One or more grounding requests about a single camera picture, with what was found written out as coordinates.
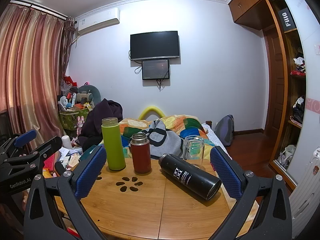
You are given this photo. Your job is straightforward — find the green storage basket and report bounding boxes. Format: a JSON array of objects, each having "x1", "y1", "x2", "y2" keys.
[{"x1": 59, "y1": 104, "x2": 92, "y2": 131}]

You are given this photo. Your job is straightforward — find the grey purple backpack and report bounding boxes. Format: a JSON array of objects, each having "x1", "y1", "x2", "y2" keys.
[{"x1": 214, "y1": 115, "x2": 235, "y2": 147}]

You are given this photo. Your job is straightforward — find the clear glass cup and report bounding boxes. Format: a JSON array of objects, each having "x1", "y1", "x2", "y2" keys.
[{"x1": 182, "y1": 135, "x2": 205, "y2": 172}]

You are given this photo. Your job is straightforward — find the wooden wardrobe shelves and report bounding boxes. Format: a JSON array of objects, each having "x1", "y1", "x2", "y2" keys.
[{"x1": 265, "y1": 0, "x2": 308, "y2": 188}]

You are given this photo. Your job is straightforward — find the red insulated cup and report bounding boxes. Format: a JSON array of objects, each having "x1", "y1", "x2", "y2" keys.
[{"x1": 129, "y1": 133, "x2": 152, "y2": 174}]

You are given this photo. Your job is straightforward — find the black insulated cup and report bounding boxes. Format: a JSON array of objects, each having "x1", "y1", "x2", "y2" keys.
[{"x1": 159, "y1": 153, "x2": 222, "y2": 201}]

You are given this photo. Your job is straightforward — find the colourful patchwork quilt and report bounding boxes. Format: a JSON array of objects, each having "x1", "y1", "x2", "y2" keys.
[{"x1": 99, "y1": 115, "x2": 216, "y2": 161}]

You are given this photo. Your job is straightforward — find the green insulated cup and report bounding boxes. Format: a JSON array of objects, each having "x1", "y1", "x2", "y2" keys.
[{"x1": 101, "y1": 117, "x2": 126, "y2": 172}]

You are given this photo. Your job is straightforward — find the wall-mounted black television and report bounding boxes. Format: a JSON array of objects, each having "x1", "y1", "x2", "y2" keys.
[{"x1": 130, "y1": 31, "x2": 180, "y2": 61}]

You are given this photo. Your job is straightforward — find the grey plush toy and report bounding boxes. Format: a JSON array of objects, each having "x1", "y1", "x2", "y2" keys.
[{"x1": 76, "y1": 84, "x2": 102, "y2": 108}]

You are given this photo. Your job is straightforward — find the white air conditioner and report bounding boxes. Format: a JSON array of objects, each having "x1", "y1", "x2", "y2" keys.
[{"x1": 76, "y1": 7, "x2": 121, "y2": 36}]

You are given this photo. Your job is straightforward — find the yellow foam tube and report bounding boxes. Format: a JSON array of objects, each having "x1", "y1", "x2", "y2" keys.
[{"x1": 139, "y1": 107, "x2": 167, "y2": 120}]

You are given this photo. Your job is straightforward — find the white sliding wardrobe door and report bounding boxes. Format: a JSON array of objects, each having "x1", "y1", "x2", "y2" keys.
[{"x1": 282, "y1": 0, "x2": 320, "y2": 155}]

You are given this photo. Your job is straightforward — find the grey white bag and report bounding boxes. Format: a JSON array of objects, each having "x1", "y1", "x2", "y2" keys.
[{"x1": 278, "y1": 144, "x2": 297, "y2": 168}]

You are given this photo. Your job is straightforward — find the red white folded clothes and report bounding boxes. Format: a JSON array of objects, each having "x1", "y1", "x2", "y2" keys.
[{"x1": 290, "y1": 52, "x2": 306, "y2": 76}]

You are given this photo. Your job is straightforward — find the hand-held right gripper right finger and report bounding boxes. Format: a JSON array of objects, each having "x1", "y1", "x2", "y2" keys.
[{"x1": 209, "y1": 145, "x2": 293, "y2": 240}]

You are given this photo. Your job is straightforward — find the brown wooden door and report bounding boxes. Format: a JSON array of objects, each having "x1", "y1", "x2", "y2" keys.
[{"x1": 262, "y1": 25, "x2": 288, "y2": 140}]

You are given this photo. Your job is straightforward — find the red bag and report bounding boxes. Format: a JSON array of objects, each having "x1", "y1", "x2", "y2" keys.
[{"x1": 62, "y1": 75, "x2": 78, "y2": 88}]

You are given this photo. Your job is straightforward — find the dark folded clothes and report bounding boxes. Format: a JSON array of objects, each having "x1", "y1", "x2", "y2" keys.
[{"x1": 289, "y1": 96, "x2": 306, "y2": 128}]

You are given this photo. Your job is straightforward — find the pile of small boxes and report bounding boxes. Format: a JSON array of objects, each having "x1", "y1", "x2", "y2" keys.
[{"x1": 42, "y1": 146, "x2": 83, "y2": 178}]

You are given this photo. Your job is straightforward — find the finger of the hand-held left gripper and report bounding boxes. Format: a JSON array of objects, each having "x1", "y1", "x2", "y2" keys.
[
  {"x1": 0, "y1": 129, "x2": 37, "y2": 159},
  {"x1": 5, "y1": 135, "x2": 63, "y2": 168}
]

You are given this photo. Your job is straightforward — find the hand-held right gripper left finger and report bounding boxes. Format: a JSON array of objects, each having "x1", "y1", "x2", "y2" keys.
[{"x1": 24, "y1": 145, "x2": 108, "y2": 240}]

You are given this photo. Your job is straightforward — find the small wall-mounted monitor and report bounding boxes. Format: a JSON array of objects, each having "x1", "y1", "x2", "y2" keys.
[{"x1": 142, "y1": 59, "x2": 170, "y2": 81}]

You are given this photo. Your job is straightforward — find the pink bunny toy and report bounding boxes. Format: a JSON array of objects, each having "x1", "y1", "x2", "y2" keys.
[{"x1": 76, "y1": 116, "x2": 86, "y2": 136}]

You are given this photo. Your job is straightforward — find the pink striped curtain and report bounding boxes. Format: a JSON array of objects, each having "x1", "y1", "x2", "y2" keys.
[{"x1": 0, "y1": 2, "x2": 77, "y2": 143}]

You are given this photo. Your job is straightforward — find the grey black patterned cloth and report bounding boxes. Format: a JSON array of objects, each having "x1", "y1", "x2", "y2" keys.
[{"x1": 137, "y1": 119, "x2": 184, "y2": 159}]

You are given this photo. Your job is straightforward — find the wooden overhead cabinet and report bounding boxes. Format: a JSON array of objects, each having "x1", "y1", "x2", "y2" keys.
[{"x1": 228, "y1": 0, "x2": 290, "y2": 32}]

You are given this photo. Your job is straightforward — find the dark purple jacket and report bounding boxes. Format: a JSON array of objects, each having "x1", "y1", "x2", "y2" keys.
[{"x1": 79, "y1": 99, "x2": 123, "y2": 152}]

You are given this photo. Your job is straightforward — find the white ribbed suitcase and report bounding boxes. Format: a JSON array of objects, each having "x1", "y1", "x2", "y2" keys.
[{"x1": 290, "y1": 147, "x2": 320, "y2": 233}]

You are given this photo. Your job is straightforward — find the chequered bed sheet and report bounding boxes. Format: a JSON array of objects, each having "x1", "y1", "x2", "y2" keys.
[{"x1": 201, "y1": 122, "x2": 233, "y2": 161}]

